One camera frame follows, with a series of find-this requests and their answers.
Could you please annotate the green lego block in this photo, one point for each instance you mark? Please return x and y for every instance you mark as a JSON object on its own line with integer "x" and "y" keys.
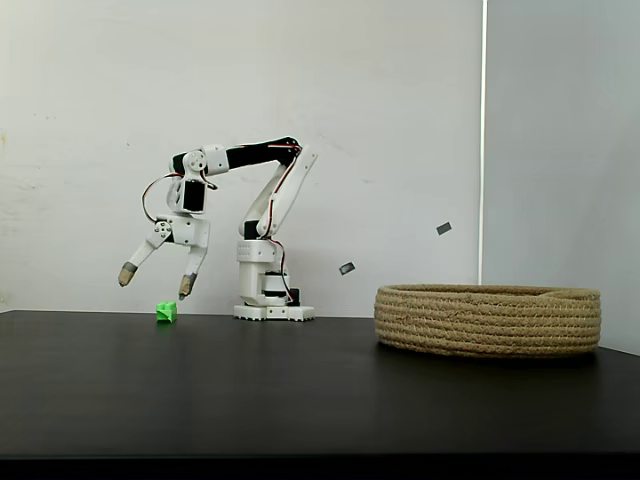
{"x": 166, "y": 311}

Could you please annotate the grey tape piece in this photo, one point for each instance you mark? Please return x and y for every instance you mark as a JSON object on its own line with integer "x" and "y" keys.
{"x": 347, "y": 268}
{"x": 444, "y": 228}

